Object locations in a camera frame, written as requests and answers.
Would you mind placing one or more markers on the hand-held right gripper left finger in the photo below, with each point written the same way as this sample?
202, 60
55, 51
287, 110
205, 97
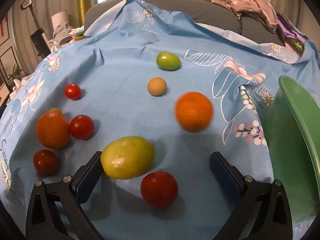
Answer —
88, 177

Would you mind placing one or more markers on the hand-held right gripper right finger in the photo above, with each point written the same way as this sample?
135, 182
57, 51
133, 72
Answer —
225, 175

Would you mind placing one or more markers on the yellow-green oval fruit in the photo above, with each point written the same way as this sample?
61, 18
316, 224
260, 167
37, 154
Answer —
127, 157

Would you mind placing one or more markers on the red cherry tomato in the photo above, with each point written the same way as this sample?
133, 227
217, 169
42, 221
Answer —
73, 91
159, 189
46, 162
81, 127

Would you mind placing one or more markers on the knobbed orange tangerine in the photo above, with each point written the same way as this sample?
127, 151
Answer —
53, 130

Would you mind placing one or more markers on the round orange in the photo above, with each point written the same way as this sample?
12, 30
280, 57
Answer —
194, 111

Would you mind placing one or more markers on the green plastic bowl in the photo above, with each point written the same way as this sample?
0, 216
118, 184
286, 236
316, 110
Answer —
292, 142

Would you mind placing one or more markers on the tan cork ball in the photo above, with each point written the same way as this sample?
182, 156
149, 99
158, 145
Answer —
157, 86

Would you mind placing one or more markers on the green oval fruit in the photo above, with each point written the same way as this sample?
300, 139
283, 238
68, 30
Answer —
168, 60

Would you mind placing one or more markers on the blue floral bedsheet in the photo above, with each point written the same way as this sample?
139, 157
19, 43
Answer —
125, 80

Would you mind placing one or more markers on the white crumpled bag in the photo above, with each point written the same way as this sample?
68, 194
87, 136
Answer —
17, 85

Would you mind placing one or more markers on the small potted plant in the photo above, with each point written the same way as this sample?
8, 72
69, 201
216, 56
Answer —
13, 76

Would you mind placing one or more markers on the black stick vacuum cleaner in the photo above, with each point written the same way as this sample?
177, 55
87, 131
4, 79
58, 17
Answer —
38, 42

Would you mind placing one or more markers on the pile of mixed laundry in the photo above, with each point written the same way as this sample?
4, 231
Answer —
62, 33

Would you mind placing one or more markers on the purple cloth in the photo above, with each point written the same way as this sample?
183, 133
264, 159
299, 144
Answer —
287, 30

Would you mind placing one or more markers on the white paper roll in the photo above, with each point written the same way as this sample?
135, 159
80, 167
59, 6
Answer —
60, 17

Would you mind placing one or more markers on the grey sofa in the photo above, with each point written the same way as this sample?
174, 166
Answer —
212, 12

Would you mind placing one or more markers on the pink clothes pile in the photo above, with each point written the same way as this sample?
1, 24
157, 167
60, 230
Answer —
250, 5

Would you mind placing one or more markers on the yellow curtain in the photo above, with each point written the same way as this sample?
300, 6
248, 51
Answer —
83, 0

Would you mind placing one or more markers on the red knot wall ornament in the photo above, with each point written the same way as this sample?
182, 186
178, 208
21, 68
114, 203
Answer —
1, 27

